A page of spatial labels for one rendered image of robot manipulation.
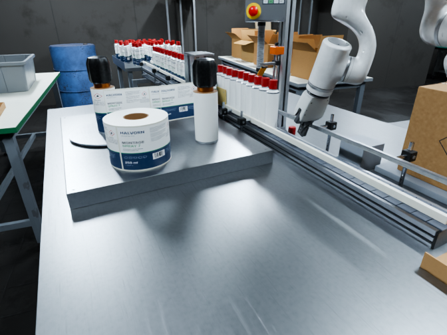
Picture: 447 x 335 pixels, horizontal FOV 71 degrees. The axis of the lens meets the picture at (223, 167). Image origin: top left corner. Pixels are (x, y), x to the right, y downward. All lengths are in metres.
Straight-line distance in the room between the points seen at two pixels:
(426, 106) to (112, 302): 0.95
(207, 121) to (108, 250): 0.58
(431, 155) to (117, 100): 1.07
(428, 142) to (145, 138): 0.83
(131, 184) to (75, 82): 4.28
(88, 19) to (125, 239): 5.15
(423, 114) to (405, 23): 6.06
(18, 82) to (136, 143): 1.99
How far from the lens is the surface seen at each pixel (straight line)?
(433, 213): 0.85
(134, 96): 1.28
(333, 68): 1.00
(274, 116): 1.27
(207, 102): 1.11
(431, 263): 0.78
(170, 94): 1.30
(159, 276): 0.69
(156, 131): 0.96
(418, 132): 1.11
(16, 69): 2.84
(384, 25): 6.78
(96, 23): 5.76
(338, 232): 0.82
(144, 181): 0.95
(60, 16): 5.79
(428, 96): 1.08
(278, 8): 1.41
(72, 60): 5.12
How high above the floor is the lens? 1.31
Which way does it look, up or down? 26 degrees down
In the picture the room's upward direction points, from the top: straight up
